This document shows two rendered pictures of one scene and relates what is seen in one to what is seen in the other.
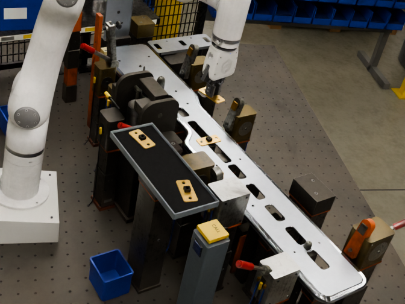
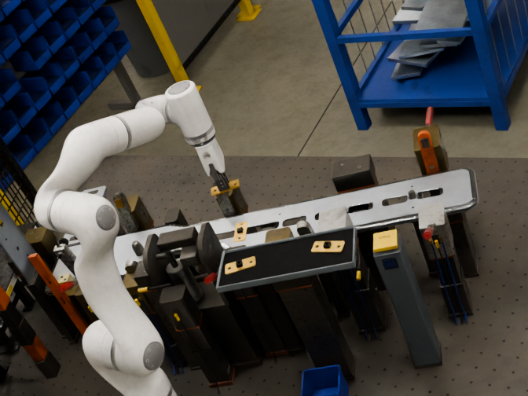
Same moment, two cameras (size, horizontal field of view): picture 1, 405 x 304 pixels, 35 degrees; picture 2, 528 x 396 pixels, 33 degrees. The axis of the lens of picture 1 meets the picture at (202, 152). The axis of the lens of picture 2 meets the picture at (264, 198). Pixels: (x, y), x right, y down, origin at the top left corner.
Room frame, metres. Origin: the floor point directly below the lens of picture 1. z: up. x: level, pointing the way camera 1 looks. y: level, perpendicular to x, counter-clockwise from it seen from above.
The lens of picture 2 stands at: (-0.18, 0.94, 2.62)
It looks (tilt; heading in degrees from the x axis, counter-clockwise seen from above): 36 degrees down; 331
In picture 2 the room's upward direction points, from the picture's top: 25 degrees counter-clockwise
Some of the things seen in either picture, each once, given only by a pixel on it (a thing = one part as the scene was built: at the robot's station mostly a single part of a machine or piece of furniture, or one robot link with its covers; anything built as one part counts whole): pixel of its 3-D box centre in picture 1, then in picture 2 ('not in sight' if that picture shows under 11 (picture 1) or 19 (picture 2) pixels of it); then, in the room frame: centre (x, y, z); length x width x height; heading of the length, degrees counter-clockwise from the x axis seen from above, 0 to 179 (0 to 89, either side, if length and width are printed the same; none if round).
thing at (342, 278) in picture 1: (213, 144); (247, 229); (1.75, -0.03, 1.00); 1.38 x 0.22 x 0.02; 40
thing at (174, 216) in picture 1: (161, 167); (286, 258); (1.37, 0.10, 1.16); 0.37 x 0.14 x 0.02; 40
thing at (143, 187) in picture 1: (150, 228); (314, 318); (1.37, 0.10, 0.92); 0.10 x 0.08 x 0.45; 40
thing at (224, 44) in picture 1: (225, 38); (199, 133); (1.67, 0.01, 1.42); 0.09 x 0.08 x 0.03; 141
